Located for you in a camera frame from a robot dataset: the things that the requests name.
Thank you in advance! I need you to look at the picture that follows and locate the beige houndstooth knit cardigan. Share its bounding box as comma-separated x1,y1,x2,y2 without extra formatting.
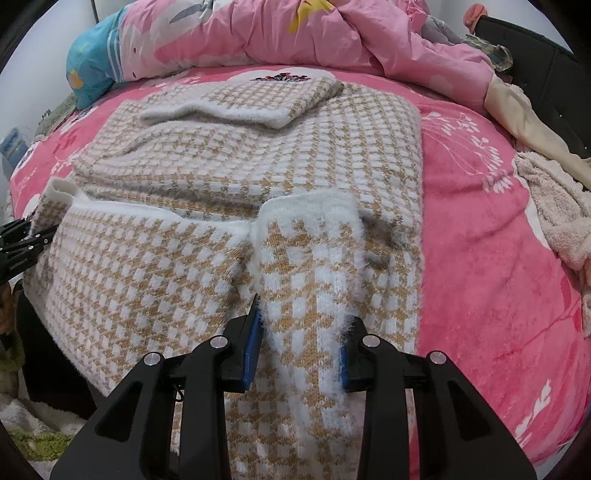
23,77,423,479

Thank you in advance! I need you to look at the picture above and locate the pink floral bed blanket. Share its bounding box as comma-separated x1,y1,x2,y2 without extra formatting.
8,64,591,467

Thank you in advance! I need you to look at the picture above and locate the pink cartoon print duvet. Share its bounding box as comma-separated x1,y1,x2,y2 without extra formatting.
66,0,494,111

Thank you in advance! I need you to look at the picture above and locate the black upholstered headboard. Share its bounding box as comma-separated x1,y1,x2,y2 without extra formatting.
475,16,591,159

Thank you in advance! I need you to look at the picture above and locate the green patterned cloth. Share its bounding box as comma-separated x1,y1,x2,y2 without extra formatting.
463,34,514,72

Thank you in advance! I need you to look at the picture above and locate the coral cloth on headboard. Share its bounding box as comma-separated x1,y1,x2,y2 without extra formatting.
463,3,488,32

